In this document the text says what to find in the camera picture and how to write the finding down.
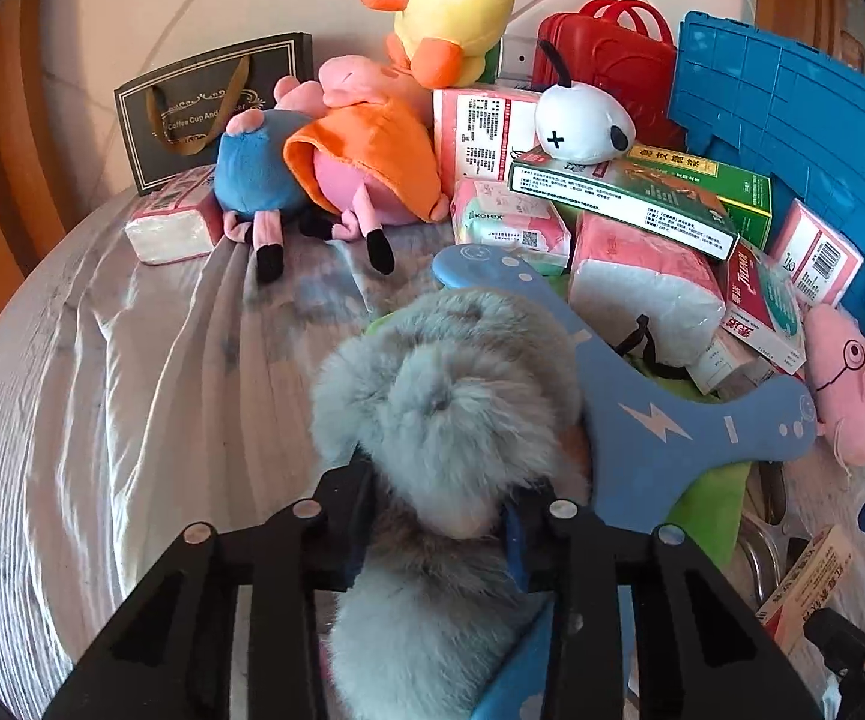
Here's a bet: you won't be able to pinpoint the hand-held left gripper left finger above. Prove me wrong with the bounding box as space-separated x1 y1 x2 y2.
42 457 377 720

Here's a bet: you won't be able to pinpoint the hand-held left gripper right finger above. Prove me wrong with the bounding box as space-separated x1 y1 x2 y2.
503 495 827 720

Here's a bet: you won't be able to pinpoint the white box red print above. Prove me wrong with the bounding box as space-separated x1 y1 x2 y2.
755 523 865 653

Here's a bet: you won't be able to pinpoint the grey furry plush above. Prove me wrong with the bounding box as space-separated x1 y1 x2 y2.
310 289 592 720

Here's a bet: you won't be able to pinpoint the red white medicine box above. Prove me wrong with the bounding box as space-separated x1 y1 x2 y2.
719 240 809 376

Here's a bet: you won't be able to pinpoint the pink sanitary pad pack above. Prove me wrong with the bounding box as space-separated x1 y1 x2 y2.
451 178 573 277

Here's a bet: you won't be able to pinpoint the white cloth-covered round desktop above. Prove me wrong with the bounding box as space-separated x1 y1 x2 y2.
0 187 865 720

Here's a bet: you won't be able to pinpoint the pink pig plush teal clothes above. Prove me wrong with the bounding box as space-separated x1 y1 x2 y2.
803 304 865 475

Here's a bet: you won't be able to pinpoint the blue flat foam toy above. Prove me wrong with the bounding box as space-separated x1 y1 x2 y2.
432 244 818 541

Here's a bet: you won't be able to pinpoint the small white box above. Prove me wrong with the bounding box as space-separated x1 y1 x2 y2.
686 330 779 400

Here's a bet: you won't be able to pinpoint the pink tissue pack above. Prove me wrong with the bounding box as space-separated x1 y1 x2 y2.
126 165 221 265
568 210 726 368
432 85 547 192
768 199 865 310

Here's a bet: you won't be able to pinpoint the white green medicine box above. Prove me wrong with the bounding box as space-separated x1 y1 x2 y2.
508 148 740 262

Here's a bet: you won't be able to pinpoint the pink pig plush blue clothes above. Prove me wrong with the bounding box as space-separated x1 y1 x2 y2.
214 75 328 284

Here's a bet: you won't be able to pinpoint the pink pig plush orange dress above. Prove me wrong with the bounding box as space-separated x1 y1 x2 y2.
284 56 448 275

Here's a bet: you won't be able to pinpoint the blue plastic crate panel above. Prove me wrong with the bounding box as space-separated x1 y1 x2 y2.
666 11 865 350

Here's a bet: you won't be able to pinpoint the white dog plush black ears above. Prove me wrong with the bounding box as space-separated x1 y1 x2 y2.
535 40 637 166

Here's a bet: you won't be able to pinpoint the black gift bag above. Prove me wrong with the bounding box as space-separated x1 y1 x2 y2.
115 32 315 196

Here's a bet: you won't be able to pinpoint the red toy suitcase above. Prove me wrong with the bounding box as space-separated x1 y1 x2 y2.
533 0 687 152

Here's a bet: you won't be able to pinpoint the yellow duck plush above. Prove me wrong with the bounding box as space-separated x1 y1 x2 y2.
359 0 519 89

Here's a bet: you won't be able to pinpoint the chrome metal frame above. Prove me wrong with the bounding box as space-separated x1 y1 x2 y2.
736 461 804 616

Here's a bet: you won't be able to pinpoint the white wall socket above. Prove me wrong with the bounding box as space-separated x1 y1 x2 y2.
498 36 537 83

